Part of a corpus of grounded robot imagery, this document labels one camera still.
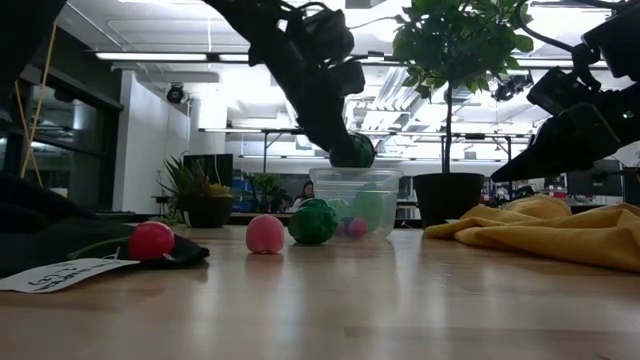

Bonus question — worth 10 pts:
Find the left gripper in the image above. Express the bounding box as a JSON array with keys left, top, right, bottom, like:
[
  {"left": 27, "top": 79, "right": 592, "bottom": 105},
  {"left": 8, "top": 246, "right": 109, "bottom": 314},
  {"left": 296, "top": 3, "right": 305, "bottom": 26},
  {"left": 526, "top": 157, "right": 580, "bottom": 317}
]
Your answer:
[{"left": 272, "top": 34, "right": 353, "bottom": 155}]

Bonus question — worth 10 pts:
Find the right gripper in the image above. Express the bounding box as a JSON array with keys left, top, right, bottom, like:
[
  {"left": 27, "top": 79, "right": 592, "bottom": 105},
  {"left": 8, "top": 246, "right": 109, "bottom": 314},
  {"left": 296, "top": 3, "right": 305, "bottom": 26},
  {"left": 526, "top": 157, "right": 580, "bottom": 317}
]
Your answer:
[{"left": 490, "top": 79, "right": 640, "bottom": 183}]

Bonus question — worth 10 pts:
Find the striped green toy watermelon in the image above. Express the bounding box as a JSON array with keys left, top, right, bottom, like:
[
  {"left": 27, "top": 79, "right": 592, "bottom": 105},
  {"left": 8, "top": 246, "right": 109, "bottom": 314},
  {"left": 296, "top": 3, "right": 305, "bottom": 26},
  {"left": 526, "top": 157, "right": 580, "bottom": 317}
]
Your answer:
[{"left": 328, "top": 130, "right": 376, "bottom": 169}]

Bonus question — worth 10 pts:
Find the light green toy cabbage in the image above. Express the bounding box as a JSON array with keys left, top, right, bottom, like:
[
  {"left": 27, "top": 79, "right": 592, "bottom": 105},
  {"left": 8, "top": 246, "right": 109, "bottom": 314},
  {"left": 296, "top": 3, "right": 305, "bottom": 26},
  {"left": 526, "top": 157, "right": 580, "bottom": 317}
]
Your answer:
[{"left": 327, "top": 197, "right": 352, "bottom": 221}]

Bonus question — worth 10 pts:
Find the light green toy lettuce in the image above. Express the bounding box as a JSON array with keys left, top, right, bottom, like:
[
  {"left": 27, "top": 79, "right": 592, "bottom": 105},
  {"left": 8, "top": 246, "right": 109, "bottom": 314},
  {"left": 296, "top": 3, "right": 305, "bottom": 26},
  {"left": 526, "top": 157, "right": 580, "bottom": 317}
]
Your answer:
[{"left": 352, "top": 182, "right": 386, "bottom": 226}]

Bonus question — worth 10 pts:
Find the small red toy berry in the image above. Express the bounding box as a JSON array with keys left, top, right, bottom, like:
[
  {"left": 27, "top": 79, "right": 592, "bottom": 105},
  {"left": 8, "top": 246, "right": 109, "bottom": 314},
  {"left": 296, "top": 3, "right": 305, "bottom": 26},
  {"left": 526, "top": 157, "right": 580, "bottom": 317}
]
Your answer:
[{"left": 347, "top": 216, "right": 370, "bottom": 240}]

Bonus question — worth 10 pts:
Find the pink toy peach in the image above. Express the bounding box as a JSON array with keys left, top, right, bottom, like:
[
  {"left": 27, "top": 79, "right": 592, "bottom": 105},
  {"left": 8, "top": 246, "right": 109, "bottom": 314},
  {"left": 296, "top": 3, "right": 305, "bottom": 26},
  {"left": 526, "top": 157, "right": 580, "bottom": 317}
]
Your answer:
[{"left": 245, "top": 214, "right": 286, "bottom": 255}]

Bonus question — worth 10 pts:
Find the clear plastic tupperware container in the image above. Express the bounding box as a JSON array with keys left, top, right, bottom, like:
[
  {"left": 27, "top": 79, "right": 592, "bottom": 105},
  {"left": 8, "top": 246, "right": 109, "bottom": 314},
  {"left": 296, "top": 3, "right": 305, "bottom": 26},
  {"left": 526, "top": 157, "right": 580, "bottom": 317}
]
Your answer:
[{"left": 308, "top": 167, "right": 404, "bottom": 240}]

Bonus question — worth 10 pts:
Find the person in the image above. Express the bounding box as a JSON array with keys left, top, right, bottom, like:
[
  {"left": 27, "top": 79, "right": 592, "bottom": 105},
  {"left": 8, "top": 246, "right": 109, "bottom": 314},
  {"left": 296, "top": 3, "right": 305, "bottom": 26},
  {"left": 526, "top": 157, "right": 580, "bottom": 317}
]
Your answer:
[{"left": 292, "top": 180, "right": 316, "bottom": 211}]

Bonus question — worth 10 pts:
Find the yellow cloth napkin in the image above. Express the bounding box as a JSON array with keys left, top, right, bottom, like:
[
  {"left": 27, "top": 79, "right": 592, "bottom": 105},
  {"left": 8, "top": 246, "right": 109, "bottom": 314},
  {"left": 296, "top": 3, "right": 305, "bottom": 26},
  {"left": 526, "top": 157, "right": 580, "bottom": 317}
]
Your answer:
[{"left": 423, "top": 194, "right": 640, "bottom": 274}]

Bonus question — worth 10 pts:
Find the black background table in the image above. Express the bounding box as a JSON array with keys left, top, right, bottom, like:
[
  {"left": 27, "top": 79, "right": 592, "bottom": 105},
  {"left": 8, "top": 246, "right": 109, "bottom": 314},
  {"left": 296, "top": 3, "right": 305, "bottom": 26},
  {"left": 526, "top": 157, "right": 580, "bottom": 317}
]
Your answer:
[{"left": 199, "top": 127, "right": 531, "bottom": 174}]

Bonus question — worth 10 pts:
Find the dark green toy bell pepper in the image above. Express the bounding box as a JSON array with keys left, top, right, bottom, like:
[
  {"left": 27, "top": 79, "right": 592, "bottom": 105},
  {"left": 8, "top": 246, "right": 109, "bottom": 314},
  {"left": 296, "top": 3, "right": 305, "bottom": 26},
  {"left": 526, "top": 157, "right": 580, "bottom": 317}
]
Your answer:
[{"left": 287, "top": 197, "right": 340, "bottom": 246}]

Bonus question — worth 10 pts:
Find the leafy green plant black pot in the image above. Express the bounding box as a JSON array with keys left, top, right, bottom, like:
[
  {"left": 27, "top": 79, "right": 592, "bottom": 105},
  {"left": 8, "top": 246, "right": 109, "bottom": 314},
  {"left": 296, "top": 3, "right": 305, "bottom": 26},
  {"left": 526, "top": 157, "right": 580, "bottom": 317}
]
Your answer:
[{"left": 392, "top": 0, "right": 535, "bottom": 230}]

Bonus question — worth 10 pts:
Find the black monitor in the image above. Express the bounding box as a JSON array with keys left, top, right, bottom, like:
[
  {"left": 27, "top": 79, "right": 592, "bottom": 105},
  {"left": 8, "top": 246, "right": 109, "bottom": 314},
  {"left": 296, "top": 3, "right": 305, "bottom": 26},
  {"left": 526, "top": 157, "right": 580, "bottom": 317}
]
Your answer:
[{"left": 183, "top": 153, "right": 235, "bottom": 189}]

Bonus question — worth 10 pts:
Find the small succulent in dark pot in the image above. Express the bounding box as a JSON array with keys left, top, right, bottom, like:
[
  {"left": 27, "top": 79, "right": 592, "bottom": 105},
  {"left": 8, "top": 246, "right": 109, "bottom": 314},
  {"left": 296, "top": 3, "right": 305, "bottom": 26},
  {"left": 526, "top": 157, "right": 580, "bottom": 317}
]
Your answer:
[{"left": 157, "top": 154, "right": 235, "bottom": 230}]

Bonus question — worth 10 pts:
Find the ceiling strip light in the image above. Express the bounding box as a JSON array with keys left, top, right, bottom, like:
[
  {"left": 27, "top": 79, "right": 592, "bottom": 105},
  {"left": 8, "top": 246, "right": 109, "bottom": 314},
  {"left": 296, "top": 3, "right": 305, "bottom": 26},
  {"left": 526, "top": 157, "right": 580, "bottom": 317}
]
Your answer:
[{"left": 94, "top": 51, "right": 251, "bottom": 64}]

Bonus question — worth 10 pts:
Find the red toy cherry green stem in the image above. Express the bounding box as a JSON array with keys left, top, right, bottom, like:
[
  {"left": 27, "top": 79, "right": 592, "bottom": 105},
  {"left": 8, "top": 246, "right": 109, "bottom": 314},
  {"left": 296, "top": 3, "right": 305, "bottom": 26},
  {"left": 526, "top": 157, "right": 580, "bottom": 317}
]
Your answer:
[{"left": 69, "top": 221, "right": 176, "bottom": 262}]

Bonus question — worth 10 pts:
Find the black cloth napkin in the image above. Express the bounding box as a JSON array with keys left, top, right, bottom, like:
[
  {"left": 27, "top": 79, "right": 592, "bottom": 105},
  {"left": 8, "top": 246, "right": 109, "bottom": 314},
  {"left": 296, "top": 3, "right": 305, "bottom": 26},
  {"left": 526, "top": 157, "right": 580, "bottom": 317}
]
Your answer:
[{"left": 0, "top": 172, "right": 211, "bottom": 279}]

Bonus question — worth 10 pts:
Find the white handwritten paper tag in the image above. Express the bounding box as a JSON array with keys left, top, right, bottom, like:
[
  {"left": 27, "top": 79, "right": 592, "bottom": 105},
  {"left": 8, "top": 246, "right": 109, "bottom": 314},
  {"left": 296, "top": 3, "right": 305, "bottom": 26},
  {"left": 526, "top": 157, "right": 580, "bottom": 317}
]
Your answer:
[{"left": 0, "top": 257, "right": 141, "bottom": 294}]

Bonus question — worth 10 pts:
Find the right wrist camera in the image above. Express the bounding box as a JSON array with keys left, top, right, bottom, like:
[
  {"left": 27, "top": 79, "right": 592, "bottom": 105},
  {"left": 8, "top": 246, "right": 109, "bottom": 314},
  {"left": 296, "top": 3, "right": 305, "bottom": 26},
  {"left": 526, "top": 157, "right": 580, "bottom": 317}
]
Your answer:
[{"left": 527, "top": 66, "right": 597, "bottom": 119}]

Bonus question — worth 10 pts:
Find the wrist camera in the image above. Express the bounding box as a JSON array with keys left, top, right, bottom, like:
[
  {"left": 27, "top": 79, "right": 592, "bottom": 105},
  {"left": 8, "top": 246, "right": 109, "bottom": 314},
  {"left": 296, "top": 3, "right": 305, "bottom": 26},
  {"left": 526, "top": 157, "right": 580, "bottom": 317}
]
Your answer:
[
  {"left": 527, "top": 66, "right": 597, "bottom": 119},
  {"left": 302, "top": 8, "right": 367, "bottom": 97}
]

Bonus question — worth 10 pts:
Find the black ceiling camera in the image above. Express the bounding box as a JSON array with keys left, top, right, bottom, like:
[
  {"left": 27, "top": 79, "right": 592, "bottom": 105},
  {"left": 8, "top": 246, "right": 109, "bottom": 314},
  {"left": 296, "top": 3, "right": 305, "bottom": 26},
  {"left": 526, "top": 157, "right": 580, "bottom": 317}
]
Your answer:
[
  {"left": 492, "top": 74, "right": 534, "bottom": 104},
  {"left": 165, "top": 82, "right": 187, "bottom": 105}
]

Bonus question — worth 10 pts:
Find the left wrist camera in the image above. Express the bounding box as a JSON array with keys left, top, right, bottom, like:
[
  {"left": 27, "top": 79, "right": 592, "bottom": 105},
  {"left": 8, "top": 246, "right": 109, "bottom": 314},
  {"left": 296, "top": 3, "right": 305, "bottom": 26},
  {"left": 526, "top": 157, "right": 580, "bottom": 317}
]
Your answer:
[{"left": 302, "top": 8, "right": 367, "bottom": 97}]

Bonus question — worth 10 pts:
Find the black aluminium table frame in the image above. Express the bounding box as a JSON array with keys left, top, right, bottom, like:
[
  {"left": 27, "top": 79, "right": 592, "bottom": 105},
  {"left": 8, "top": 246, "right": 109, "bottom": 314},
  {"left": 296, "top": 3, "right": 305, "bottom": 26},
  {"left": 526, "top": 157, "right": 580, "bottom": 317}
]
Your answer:
[{"left": 94, "top": 210, "right": 311, "bottom": 227}]

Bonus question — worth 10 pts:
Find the yellow cable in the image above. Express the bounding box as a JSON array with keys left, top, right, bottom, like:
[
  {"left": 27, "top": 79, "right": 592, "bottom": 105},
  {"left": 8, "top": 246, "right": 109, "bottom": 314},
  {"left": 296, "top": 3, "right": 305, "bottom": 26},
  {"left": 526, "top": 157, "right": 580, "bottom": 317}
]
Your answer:
[{"left": 13, "top": 22, "right": 59, "bottom": 187}]

